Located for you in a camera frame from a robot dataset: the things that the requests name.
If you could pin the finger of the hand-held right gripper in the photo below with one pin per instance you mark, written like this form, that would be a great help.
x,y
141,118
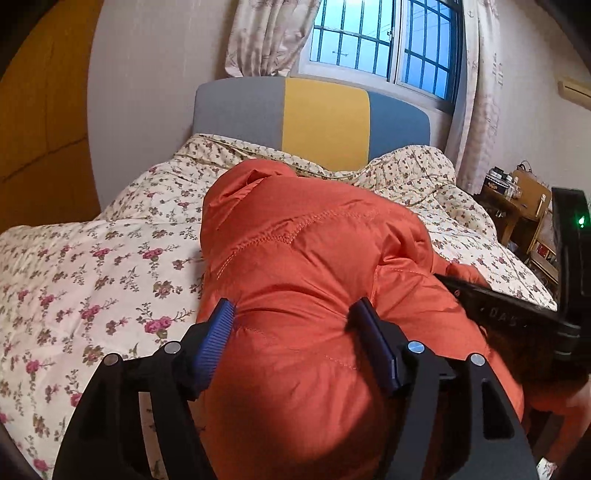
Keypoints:
x,y
455,290

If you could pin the floral quilt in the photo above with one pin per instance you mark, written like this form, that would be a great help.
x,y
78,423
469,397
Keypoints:
x,y
92,258

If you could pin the wall air conditioner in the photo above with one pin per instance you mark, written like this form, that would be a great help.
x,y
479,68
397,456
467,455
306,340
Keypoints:
x,y
577,91

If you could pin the grey yellow blue headboard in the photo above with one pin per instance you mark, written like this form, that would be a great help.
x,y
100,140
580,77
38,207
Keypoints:
x,y
323,120

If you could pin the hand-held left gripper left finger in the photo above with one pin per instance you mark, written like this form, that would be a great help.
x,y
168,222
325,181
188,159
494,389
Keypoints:
x,y
214,337

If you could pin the wooden bedside desk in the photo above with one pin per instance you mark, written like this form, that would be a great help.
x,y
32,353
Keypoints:
x,y
503,212

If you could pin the barred window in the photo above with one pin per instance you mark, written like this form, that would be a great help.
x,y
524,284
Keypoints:
x,y
360,41

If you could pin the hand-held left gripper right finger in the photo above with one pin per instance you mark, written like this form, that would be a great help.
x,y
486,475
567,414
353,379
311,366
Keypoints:
x,y
376,341

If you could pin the small box on desk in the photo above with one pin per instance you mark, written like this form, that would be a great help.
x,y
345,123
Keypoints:
x,y
498,182

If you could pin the yellow wooden door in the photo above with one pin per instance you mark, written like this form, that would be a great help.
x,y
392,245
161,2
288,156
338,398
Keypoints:
x,y
46,138

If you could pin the orange puffer jacket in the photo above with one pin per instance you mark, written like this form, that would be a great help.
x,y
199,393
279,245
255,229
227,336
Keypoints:
x,y
300,258

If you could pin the wooden bedside table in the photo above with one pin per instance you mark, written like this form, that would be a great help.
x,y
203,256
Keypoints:
x,y
531,194

